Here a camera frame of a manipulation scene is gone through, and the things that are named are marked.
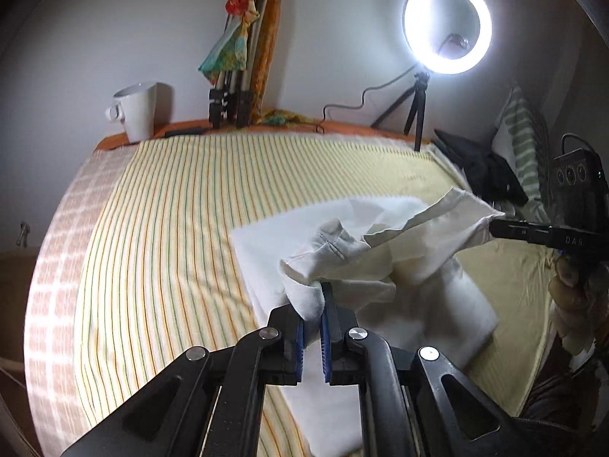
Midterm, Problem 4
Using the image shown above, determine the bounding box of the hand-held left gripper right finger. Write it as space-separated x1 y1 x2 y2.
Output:
320 282 567 457

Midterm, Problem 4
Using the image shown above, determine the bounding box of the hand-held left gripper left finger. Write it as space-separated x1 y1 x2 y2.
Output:
59 304 305 457

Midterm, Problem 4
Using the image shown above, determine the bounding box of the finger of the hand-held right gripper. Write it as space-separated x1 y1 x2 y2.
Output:
489 218 555 248

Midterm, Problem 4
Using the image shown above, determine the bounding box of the white t-shirt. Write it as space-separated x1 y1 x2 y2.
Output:
231 187 506 457

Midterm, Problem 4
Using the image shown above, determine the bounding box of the person's right hand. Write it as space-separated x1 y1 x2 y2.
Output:
547 254 600 317

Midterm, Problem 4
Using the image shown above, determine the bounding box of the black bag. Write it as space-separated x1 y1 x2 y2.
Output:
434 128 529 208

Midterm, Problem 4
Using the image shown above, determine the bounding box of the green patterned pillow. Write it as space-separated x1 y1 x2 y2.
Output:
490 85 555 222

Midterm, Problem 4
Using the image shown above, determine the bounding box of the yellow striped cloth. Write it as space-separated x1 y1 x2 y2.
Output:
71 131 553 457

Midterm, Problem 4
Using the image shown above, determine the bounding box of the green yellow crumpled cloth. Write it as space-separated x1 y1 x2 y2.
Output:
259 109 310 129

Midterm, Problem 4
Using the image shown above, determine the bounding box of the silver folded tripod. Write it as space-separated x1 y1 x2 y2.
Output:
208 0 279 129

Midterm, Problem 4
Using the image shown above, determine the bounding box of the pink checkered cloth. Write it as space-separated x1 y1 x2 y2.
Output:
24 145 139 457

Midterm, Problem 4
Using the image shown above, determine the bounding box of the white mug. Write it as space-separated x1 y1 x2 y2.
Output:
105 82 159 144

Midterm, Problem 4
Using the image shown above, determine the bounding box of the orange cloth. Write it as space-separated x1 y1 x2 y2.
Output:
247 0 286 117

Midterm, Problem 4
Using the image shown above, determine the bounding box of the colourful patterned scarf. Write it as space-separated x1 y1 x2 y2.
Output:
197 0 267 85

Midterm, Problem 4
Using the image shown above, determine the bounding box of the black ring light tripod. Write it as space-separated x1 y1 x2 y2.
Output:
370 71 431 152

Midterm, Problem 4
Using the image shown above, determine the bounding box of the black ring light cable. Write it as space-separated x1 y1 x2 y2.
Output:
315 74 415 135

